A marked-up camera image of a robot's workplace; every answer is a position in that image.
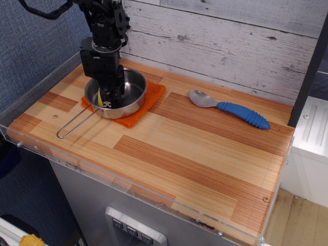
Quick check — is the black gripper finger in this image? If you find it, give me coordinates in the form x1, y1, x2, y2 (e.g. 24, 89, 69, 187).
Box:
111, 88, 125, 108
99, 88, 112, 108

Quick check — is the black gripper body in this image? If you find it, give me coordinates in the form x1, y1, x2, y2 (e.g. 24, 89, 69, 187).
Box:
79, 37, 125, 95

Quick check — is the yellow toy corn cob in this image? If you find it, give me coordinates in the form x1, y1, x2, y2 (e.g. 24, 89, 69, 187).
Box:
97, 90, 104, 108

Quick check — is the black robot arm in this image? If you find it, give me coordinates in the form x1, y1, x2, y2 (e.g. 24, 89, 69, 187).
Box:
73, 1, 130, 109

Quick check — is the small steel saucepan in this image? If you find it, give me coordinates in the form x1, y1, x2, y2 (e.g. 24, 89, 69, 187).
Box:
56, 68, 148, 138

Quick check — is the orange knitted cloth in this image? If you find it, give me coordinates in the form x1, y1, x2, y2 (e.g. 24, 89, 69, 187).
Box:
81, 80, 167, 129

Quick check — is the clear acrylic left guard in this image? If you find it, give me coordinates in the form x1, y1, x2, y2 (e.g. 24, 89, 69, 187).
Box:
1, 41, 81, 127

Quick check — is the clear acrylic guard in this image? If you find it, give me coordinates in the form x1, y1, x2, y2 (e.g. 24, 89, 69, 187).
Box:
1, 120, 293, 245
1, 41, 81, 127

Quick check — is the silver dispenser button panel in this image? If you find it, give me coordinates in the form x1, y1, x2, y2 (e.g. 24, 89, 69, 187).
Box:
105, 206, 168, 246

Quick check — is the yellow object bottom left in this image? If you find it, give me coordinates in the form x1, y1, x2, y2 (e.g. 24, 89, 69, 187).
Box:
19, 234, 46, 246

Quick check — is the clear acrylic front guard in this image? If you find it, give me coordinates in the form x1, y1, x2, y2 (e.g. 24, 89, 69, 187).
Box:
1, 120, 293, 245

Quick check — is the black braided cable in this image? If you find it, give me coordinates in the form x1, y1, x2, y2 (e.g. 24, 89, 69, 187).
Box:
18, 0, 75, 20

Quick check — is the blue handled metal spoon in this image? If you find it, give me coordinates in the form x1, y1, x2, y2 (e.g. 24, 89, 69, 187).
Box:
189, 90, 270, 130

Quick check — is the black right vertical post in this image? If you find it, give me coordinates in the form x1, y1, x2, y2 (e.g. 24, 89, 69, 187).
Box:
288, 16, 327, 127

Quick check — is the white aluminium rail block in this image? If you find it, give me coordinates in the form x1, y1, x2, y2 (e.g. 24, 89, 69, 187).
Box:
292, 96, 327, 163

